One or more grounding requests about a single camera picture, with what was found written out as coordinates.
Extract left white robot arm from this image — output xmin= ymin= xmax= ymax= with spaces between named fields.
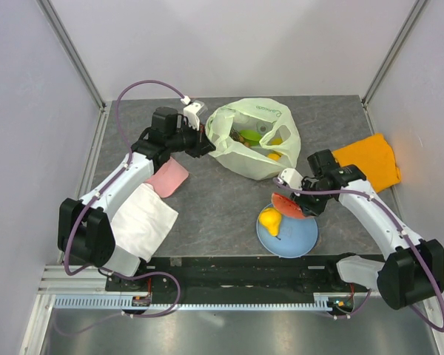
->
xmin=57 ymin=101 xmax=215 ymax=278

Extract pale green plastic bag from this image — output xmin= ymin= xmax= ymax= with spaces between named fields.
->
xmin=206 ymin=98 xmax=301 ymax=180

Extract pink cloth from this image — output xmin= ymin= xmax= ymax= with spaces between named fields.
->
xmin=145 ymin=158 xmax=189 ymax=198

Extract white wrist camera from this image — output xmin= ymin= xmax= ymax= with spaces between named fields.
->
xmin=277 ymin=168 xmax=303 ymax=190
xmin=181 ymin=95 xmax=207 ymax=131

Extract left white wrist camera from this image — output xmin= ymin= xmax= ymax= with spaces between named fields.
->
xmin=181 ymin=95 xmax=207 ymax=131

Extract orange cloth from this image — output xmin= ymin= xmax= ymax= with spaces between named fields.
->
xmin=332 ymin=133 xmax=402 ymax=192

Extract white slotted cable duct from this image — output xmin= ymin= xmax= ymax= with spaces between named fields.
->
xmin=53 ymin=294 xmax=332 ymax=312

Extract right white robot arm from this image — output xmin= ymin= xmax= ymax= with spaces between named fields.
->
xmin=287 ymin=149 xmax=444 ymax=310

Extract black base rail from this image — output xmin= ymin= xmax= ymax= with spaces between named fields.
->
xmin=105 ymin=255 xmax=367 ymax=304

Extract white cloth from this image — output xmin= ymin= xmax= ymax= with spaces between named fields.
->
xmin=111 ymin=183 xmax=178 ymax=262

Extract brown fake walnut cluster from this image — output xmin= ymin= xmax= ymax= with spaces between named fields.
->
xmin=229 ymin=129 xmax=250 ymax=147

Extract blue plastic plate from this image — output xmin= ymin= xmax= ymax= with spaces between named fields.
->
xmin=256 ymin=204 xmax=319 ymax=259

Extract red fake watermelon slice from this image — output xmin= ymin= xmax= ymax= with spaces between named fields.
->
xmin=271 ymin=192 xmax=306 ymax=220

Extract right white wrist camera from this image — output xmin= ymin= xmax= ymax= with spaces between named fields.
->
xmin=277 ymin=168 xmax=303 ymax=190

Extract yellow fake pear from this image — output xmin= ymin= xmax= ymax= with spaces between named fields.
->
xmin=258 ymin=207 xmax=283 ymax=237

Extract yellow fake lemon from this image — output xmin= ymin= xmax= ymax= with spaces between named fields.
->
xmin=267 ymin=138 xmax=283 ymax=160

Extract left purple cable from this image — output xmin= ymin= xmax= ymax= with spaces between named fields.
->
xmin=61 ymin=80 xmax=186 ymax=336

